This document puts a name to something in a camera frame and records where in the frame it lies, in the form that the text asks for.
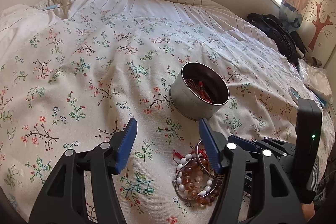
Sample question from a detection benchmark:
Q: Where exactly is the tree wall decal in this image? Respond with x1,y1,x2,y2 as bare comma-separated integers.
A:
305,0,335,52

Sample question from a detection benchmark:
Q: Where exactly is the silver bangle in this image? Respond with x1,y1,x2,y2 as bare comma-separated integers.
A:
172,141,224,203

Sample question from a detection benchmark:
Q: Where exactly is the round silver metal tin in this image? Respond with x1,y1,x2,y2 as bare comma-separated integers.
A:
169,62,230,121

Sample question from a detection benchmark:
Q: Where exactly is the floral bed sheet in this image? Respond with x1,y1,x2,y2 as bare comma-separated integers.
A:
1,3,313,223

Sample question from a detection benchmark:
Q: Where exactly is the white bead bracelet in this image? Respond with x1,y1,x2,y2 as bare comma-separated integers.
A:
175,151,215,197

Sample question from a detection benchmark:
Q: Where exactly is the black jacket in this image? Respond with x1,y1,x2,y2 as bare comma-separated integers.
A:
247,13,307,65

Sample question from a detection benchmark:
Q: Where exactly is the round blue patterned lid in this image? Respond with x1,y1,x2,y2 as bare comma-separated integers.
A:
288,86,301,105

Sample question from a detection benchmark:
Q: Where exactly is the white striped duvet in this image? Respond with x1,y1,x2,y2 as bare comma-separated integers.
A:
1,0,277,55

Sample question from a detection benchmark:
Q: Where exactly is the red cord bracelet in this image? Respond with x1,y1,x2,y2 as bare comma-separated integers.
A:
183,78,215,104

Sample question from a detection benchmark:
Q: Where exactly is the white plastic bag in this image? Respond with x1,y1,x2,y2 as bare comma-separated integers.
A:
298,59,333,103

